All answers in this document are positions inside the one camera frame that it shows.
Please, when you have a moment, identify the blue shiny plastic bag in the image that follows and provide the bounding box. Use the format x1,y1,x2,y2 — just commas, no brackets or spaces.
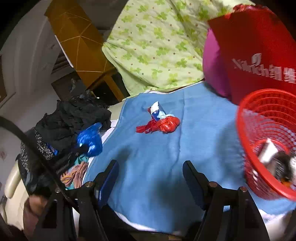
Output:
76,123,102,158

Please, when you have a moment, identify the red plastic bag trash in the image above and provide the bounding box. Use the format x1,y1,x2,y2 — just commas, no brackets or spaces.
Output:
135,100,181,135

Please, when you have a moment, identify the light blue cloth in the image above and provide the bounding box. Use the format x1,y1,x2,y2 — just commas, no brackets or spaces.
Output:
82,81,296,236

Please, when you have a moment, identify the red plastic mesh basket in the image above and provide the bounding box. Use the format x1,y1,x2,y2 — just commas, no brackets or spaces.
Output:
236,89,295,201

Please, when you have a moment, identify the magenta fabric bag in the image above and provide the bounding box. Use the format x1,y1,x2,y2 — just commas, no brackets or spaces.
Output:
203,29,231,99

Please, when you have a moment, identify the red paper gift bag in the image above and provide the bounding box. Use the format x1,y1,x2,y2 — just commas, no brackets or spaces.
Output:
208,4,295,104

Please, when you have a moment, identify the brown wooden cabinet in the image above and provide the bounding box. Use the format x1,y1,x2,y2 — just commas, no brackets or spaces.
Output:
45,1,125,102

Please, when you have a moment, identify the green clover pattern quilt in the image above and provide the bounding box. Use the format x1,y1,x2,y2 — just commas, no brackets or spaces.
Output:
102,0,239,96

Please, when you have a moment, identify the black cable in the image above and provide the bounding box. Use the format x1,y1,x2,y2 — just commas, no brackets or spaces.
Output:
0,115,77,209

